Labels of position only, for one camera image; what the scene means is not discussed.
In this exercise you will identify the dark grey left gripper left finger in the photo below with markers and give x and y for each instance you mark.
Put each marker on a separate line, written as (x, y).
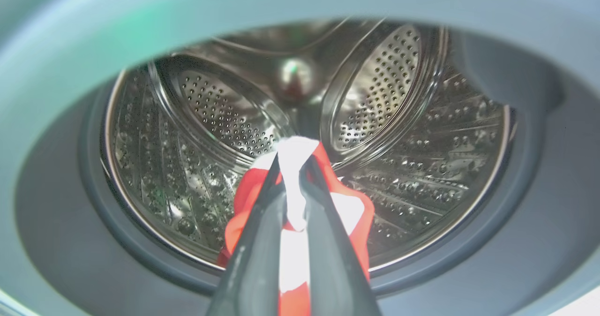
(255, 259)

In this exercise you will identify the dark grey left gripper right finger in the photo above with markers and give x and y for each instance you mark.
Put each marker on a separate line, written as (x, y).
(333, 264)

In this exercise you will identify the red and white cloth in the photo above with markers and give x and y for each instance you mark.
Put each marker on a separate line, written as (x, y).
(293, 199)

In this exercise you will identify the stainless steel washing machine drum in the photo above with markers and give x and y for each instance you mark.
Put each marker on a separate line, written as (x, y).
(304, 138)

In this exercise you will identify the grey rubber door gasket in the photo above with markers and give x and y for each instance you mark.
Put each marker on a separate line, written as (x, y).
(300, 166)

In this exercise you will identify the white front-load washing machine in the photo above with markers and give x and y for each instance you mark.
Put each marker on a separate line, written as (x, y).
(300, 147)

